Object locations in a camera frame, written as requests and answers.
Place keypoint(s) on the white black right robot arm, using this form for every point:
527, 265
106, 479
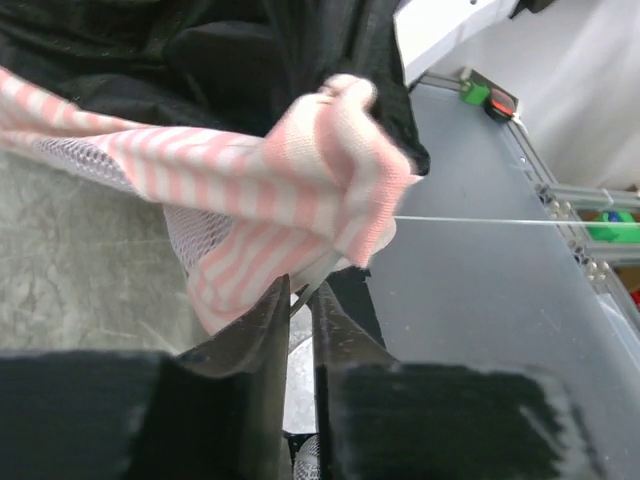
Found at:
574, 66

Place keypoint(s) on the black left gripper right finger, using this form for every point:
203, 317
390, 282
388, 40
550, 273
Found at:
337, 340

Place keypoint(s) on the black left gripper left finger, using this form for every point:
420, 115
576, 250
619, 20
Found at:
238, 402

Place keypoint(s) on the pink striped pet tent fabric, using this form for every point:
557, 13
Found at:
278, 136

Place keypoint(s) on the black handheld microphone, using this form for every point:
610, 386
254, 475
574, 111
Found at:
305, 455

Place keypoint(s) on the green plastic block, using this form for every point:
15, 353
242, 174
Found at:
473, 93

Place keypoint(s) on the aluminium frame rail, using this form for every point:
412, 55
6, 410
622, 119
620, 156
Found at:
481, 168

